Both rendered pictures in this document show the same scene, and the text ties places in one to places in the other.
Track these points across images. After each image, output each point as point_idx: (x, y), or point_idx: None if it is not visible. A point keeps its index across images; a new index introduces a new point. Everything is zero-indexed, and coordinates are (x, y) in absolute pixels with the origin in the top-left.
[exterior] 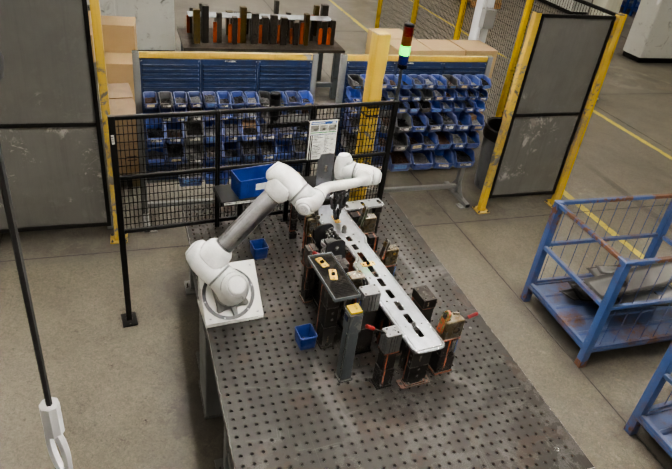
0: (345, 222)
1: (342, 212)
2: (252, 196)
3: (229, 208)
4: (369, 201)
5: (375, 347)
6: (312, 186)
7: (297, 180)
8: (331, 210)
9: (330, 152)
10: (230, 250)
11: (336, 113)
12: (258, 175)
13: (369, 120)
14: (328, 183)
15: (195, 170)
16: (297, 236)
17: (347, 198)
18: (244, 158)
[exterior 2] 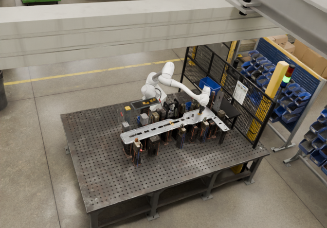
0: (200, 117)
1: (208, 116)
2: (202, 88)
3: None
4: (224, 126)
5: None
6: (222, 105)
7: (166, 69)
8: (208, 113)
9: (241, 101)
10: (153, 79)
11: (248, 85)
12: (215, 86)
13: (261, 101)
14: (182, 84)
15: (202, 68)
16: None
17: (204, 108)
18: (215, 77)
